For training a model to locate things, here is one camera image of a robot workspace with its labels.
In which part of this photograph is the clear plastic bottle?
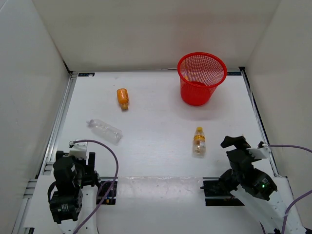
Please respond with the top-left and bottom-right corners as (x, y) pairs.
(86, 119), (123, 145)

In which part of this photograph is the yellow cap plastic bottle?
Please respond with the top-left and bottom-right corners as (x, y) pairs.
(193, 127), (206, 157)

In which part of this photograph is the orange juice bottle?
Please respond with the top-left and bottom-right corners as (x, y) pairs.
(117, 88), (129, 111)

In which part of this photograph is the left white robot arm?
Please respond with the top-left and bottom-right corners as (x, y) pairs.
(47, 151), (102, 234)

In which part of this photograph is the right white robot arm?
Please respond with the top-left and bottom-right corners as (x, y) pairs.
(201, 136), (312, 234)

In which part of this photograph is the red mesh plastic bin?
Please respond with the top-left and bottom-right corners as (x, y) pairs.
(177, 52), (227, 106)

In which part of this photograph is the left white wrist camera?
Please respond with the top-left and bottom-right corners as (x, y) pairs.
(68, 141), (88, 160)

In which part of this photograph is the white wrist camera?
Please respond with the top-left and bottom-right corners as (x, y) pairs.
(68, 141), (88, 160)
(247, 141), (272, 160)

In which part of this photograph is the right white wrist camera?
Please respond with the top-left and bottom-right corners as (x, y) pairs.
(247, 141), (272, 160)

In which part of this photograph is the left aluminium frame rail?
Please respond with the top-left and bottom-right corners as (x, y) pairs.
(12, 72), (78, 234)

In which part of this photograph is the aluminium frame rail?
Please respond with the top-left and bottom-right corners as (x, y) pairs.
(239, 67), (280, 177)
(12, 72), (78, 234)

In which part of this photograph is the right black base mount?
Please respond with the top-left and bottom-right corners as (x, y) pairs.
(200, 177), (244, 207)

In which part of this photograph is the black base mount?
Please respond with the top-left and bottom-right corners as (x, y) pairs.
(200, 177), (244, 207)
(96, 179), (118, 205)

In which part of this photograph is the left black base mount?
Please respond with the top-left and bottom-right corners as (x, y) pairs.
(96, 179), (118, 205)

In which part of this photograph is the right aluminium frame rail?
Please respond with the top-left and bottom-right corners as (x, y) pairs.
(239, 67), (280, 177)

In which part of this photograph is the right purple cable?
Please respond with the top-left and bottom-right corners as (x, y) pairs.
(268, 144), (312, 234)

